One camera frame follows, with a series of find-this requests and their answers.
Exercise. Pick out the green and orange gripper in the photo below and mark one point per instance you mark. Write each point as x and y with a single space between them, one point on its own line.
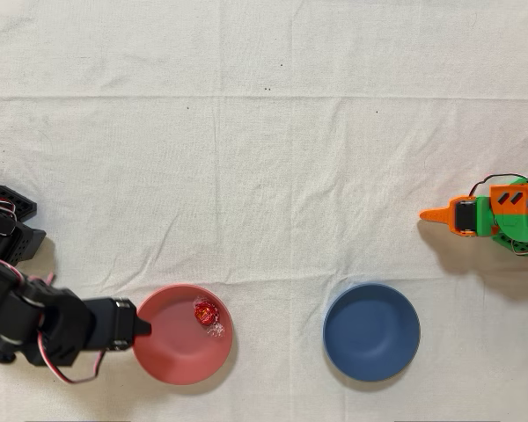
465 216

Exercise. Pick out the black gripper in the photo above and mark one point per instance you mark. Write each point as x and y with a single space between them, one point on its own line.
116 323

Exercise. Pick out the red candy ball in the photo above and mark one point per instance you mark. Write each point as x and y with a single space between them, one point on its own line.
206 313

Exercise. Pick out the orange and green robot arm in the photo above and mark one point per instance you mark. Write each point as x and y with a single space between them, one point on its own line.
512 200

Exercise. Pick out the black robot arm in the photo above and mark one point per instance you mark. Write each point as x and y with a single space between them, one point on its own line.
0 307

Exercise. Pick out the red bowl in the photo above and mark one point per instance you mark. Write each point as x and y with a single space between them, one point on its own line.
176 351

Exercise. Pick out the blue bowl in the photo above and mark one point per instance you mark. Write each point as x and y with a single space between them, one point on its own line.
371 334

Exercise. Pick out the white tablecloth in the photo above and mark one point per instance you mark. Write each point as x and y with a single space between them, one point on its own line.
290 176

